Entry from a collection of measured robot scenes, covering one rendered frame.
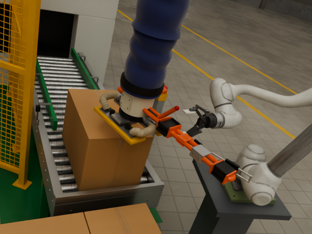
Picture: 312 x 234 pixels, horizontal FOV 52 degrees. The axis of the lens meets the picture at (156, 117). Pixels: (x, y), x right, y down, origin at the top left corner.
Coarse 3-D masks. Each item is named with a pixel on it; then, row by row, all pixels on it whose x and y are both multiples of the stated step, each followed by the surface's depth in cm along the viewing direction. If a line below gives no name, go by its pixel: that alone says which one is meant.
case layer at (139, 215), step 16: (112, 208) 189; (128, 208) 192; (144, 208) 195; (0, 224) 161; (16, 224) 163; (32, 224) 166; (48, 224) 168; (64, 224) 170; (80, 224) 173; (96, 224) 176; (112, 224) 179; (128, 224) 182; (144, 224) 184
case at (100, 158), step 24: (72, 96) 210; (96, 96) 219; (72, 120) 206; (96, 120) 192; (72, 144) 206; (96, 144) 178; (120, 144) 185; (144, 144) 193; (72, 168) 206; (96, 168) 187; (120, 168) 195
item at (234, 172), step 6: (216, 162) 136; (222, 162) 137; (210, 168) 136; (216, 168) 135; (222, 168) 134; (228, 168) 135; (216, 174) 135; (222, 174) 133; (228, 174) 131; (234, 174) 135; (222, 180) 134
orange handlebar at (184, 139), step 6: (120, 90) 174; (144, 108) 163; (150, 108) 165; (150, 114) 160; (156, 114) 162; (156, 120) 157; (174, 132) 150; (180, 132) 152; (180, 138) 147; (186, 138) 148; (192, 138) 149; (180, 144) 148; (186, 144) 145; (192, 144) 148; (210, 156) 142; (204, 162) 140; (210, 162) 137; (228, 180) 132
